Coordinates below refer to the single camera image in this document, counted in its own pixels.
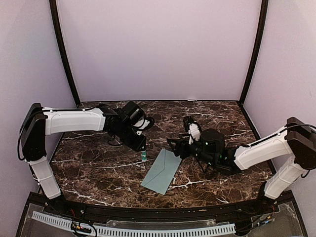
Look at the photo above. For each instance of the white slotted cable duct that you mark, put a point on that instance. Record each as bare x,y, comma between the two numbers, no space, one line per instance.
99,230

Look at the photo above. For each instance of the small glue stick bottle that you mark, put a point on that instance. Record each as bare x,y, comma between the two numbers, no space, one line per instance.
143,155

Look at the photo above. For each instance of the right black frame post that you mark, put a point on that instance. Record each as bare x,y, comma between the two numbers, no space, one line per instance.
255,52

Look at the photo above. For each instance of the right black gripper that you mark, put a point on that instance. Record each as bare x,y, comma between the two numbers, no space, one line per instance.
181,145

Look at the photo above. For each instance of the light blue envelope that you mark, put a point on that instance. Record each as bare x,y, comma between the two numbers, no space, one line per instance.
161,173

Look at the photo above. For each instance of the black front table rail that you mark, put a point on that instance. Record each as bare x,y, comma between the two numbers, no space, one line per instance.
97,213

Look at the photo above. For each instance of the left black frame post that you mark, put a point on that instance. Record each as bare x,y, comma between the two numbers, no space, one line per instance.
62,51

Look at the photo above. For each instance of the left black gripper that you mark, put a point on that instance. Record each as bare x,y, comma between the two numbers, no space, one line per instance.
138,146

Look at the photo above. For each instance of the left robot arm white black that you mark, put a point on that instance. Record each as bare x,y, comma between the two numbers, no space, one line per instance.
126,123

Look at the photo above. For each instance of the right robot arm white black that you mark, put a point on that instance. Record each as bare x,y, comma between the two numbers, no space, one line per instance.
296,139

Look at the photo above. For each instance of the black frame post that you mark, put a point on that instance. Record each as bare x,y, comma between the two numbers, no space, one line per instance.
255,52
62,51

